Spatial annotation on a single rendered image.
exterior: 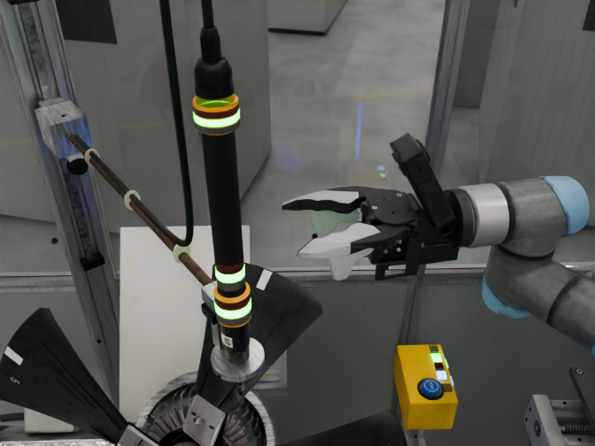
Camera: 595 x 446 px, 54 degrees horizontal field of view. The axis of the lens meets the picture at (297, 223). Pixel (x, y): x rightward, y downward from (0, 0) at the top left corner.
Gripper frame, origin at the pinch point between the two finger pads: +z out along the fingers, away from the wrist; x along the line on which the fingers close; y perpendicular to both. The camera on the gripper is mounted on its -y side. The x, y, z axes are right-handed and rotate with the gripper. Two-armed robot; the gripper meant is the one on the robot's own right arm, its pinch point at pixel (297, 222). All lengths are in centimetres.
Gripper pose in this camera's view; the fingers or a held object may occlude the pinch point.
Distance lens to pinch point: 65.4
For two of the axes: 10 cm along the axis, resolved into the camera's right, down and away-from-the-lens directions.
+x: -2.0, -5.7, 8.0
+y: 0.0, 8.2, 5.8
